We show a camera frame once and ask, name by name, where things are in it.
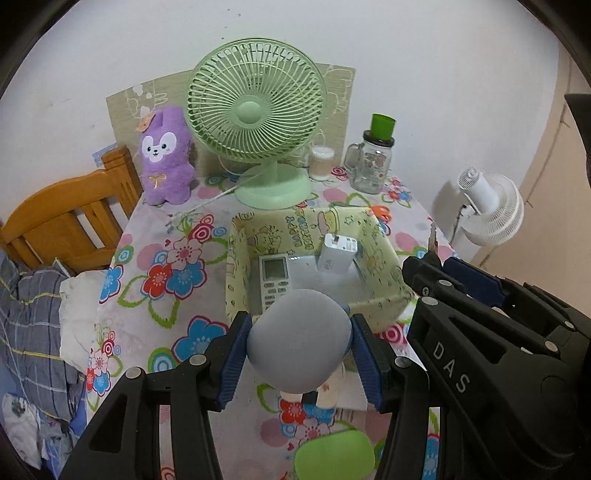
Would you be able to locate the green case with white roll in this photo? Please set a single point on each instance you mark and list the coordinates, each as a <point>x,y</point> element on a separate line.
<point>344,455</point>

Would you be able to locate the purple plush toy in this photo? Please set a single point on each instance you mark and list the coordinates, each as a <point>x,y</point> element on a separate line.
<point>164,150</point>

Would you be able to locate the glass mason jar mug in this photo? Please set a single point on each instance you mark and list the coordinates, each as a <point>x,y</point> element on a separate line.
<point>367,163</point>

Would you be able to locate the white standing fan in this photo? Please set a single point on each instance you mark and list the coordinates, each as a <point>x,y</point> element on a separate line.
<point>491,214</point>

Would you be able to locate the green plastic cup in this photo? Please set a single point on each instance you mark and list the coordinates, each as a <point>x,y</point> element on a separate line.
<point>382,127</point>

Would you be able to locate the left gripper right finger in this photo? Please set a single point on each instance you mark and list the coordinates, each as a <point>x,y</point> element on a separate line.
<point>397,386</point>

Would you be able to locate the white pillow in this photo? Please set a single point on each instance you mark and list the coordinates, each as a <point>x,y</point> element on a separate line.
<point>78,316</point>

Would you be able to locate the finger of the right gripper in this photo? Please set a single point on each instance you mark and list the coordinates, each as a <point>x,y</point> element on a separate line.
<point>428,278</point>
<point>477,283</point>

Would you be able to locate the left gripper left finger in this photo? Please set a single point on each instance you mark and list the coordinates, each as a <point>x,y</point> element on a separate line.
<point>122,439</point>

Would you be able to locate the yellow patterned storage box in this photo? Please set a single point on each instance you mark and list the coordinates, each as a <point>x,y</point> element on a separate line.
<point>373,286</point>

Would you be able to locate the cotton swab container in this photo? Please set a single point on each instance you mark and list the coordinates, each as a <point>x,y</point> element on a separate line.
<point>321,159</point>

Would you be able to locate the white power adapter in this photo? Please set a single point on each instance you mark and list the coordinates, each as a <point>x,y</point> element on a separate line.
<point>337,253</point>

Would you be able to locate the white air conditioner remote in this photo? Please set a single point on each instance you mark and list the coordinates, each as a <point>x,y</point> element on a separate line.
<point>274,278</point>

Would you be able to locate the green desk fan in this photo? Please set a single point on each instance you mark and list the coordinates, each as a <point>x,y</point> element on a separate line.
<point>256,101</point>

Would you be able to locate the wooden chair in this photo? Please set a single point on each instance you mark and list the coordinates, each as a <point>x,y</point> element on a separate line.
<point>71,220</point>

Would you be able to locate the plaid blue bedding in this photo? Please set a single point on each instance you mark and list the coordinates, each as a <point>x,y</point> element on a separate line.
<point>41,394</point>

